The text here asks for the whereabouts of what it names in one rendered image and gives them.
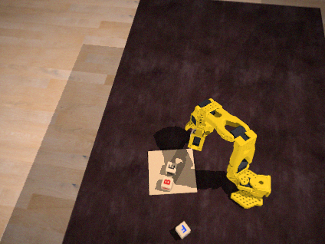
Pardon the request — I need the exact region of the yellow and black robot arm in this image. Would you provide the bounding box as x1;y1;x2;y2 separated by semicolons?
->
191;98;269;209

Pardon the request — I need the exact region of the tan flat mat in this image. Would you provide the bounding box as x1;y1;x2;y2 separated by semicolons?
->
148;149;197;195

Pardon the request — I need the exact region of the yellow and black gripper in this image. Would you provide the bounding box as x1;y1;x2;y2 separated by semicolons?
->
185;121;214;151

